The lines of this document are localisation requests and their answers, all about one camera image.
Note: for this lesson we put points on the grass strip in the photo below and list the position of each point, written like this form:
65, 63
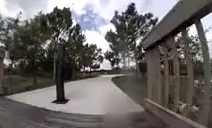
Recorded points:
130, 86

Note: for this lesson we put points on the tall dark trees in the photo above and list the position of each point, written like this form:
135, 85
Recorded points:
129, 36

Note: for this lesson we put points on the pale concrete path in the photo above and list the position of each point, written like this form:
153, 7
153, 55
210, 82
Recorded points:
90, 96

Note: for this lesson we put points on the row of trees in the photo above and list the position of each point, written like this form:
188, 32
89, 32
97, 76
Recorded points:
37, 43

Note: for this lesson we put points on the wooden pergola shelter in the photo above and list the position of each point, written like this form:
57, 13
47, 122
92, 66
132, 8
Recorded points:
180, 66

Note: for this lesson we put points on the dark paved ground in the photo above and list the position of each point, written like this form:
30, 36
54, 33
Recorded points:
44, 118

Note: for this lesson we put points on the dark bollard post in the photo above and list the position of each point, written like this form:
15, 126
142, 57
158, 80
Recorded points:
60, 73

